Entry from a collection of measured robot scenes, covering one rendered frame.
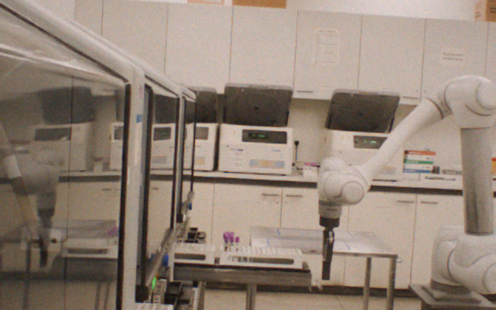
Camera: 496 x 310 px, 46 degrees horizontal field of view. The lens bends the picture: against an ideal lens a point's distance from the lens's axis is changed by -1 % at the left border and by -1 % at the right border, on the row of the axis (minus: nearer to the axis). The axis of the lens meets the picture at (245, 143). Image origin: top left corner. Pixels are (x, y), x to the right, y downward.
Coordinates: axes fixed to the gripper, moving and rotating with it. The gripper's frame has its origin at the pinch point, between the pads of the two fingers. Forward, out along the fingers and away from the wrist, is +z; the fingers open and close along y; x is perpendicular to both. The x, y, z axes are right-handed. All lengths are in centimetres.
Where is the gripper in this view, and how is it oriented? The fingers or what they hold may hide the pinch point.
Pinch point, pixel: (325, 270)
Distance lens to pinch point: 224.2
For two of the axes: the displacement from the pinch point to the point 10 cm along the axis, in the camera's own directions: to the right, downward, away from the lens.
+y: 0.2, 0.5, -10.0
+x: 10.0, 0.5, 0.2
